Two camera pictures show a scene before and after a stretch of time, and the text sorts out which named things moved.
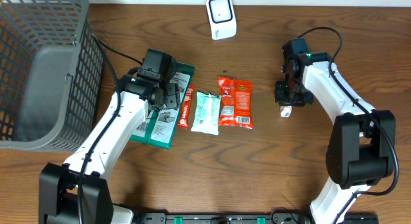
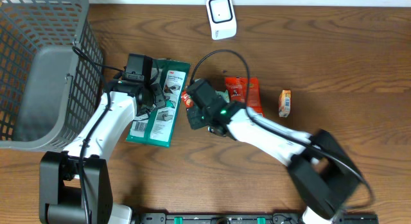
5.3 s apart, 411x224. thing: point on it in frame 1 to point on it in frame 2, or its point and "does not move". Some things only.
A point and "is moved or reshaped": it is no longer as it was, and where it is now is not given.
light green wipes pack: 207,117 is moved or reshaped
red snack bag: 236,103 is moved or reshaped
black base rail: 254,218 does not move
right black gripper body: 293,93 to 199,117
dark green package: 158,126 does not move
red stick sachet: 185,112 is moved or reshaped
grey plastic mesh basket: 52,71 does not move
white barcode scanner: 222,16 does not move
